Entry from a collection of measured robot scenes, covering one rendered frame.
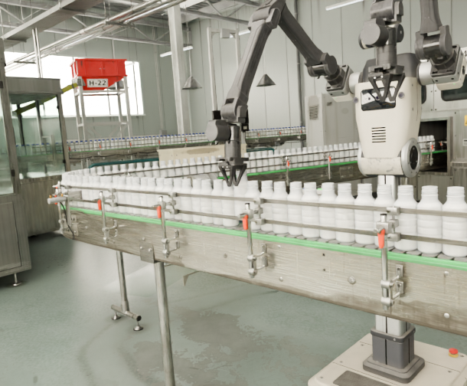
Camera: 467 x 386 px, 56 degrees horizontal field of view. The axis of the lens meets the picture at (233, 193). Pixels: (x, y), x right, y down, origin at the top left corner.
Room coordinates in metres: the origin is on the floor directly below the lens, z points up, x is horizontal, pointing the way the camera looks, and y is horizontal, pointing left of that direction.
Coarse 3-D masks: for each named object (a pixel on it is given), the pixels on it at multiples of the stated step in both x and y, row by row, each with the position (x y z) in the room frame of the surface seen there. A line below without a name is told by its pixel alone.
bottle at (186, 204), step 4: (184, 180) 1.72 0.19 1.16; (188, 180) 1.72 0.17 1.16; (184, 184) 1.72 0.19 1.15; (188, 184) 1.72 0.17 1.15; (184, 188) 1.72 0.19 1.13; (188, 188) 1.72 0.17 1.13; (180, 192) 1.72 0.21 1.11; (184, 192) 1.71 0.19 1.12; (188, 192) 1.71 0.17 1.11; (184, 200) 1.71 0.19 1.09; (188, 200) 1.71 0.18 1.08; (184, 204) 1.71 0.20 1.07; (188, 204) 1.71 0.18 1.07; (184, 208) 1.71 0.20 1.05; (188, 208) 1.71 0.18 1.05; (184, 216) 1.71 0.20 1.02; (188, 216) 1.71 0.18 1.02; (184, 220) 1.71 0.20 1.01; (188, 220) 1.71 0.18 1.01; (192, 220) 1.71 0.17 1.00
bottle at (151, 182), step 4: (148, 180) 1.88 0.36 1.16; (152, 180) 1.88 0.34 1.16; (148, 184) 1.89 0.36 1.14; (152, 184) 1.88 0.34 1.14; (148, 188) 1.87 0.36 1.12; (152, 188) 1.87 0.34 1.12; (148, 196) 1.87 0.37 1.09; (152, 196) 1.87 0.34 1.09; (148, 200) 1.87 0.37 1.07; (152, 200) 1.87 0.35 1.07; (148, 204) 1.88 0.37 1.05; (152, 204) 1.87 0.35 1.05; (148, 212) 1.88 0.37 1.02; (152, 212) 1.87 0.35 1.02; (156, 212) 1.87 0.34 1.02; (152, 216) 1.87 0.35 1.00; (156, 216) 1.87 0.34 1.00
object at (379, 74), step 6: (372, 72) 1.31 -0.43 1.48; (378, 72) 1.30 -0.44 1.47; (372, 78) 1.29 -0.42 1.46; (378, 78) 1.29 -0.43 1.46; (384, 78) 1.27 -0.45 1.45; (390, 78) 1.26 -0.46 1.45; (372, 84) 1.30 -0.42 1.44; (378, 90) 1.29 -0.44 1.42; (384, 90) 1.28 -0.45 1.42; (378, 96) 1.29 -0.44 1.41; (384, 96) 1.28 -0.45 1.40
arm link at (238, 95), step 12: (276, 12) 1.61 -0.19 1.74; (252, 24) 1.63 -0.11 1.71; (264, 24) 1.60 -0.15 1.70; (276, 24) 1.61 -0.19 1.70; (252, 36) 1.60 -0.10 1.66; (264, 36) 1.61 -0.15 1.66; (252, 48) 1.57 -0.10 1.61; (252, 60) 1.56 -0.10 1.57; (240, 72) 1.55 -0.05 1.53; (252, 72) 1.56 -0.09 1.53; (240, 84) 1.52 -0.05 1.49; (228, 96) 1.53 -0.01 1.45; (240, 96) 1.50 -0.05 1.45; (228, 108) 1.50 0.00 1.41
